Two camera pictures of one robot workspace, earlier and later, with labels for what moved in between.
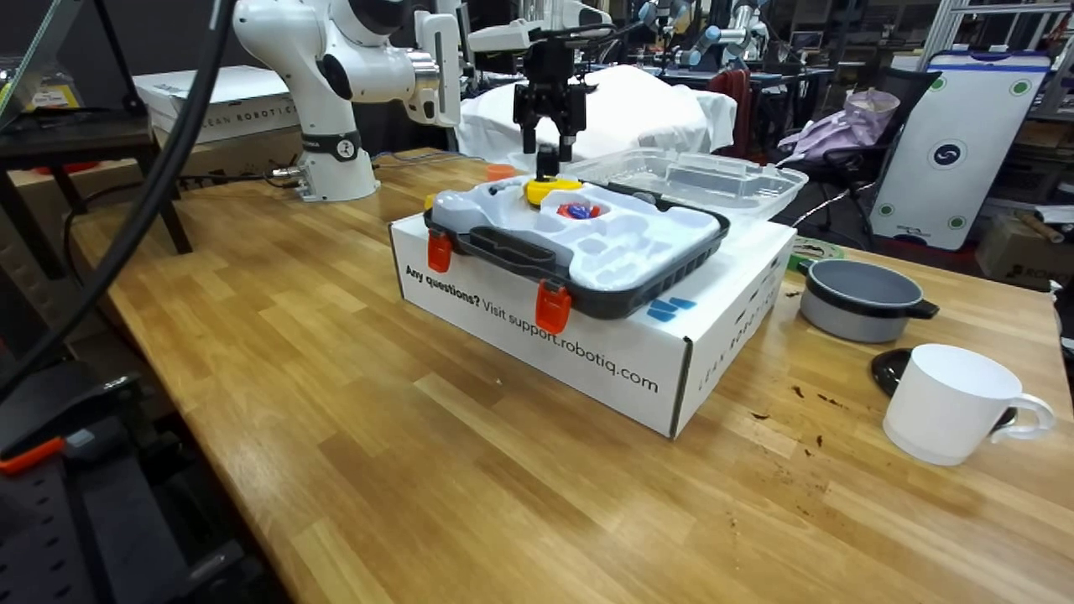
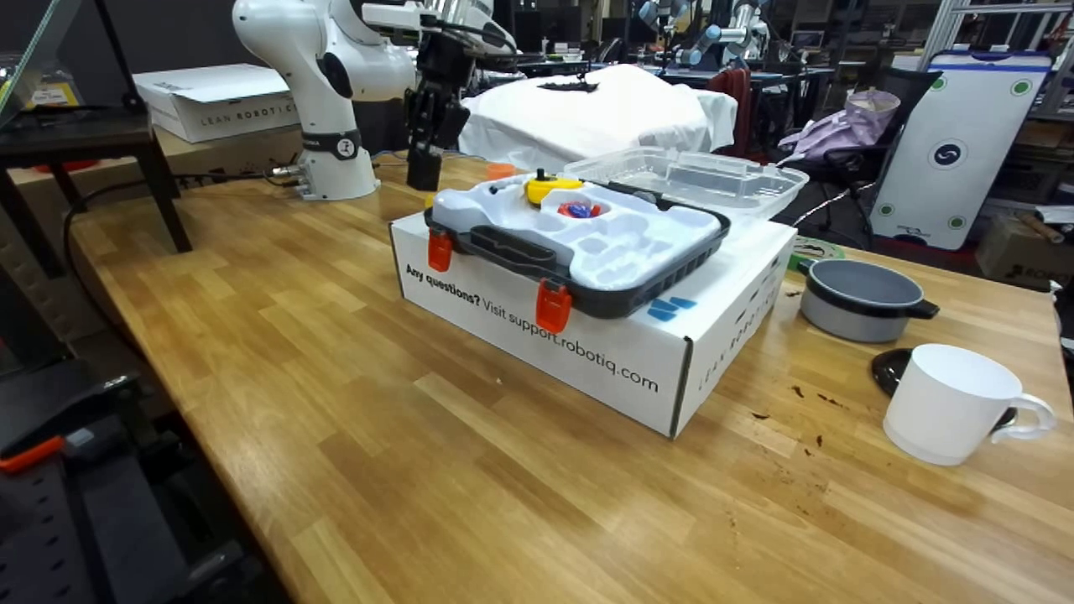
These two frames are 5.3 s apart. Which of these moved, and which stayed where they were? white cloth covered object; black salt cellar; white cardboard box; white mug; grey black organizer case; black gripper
Moved: black salt cellar; black gripper
Stayed: white cardboard box; grey black organizer case; white mug; white cloth covered object
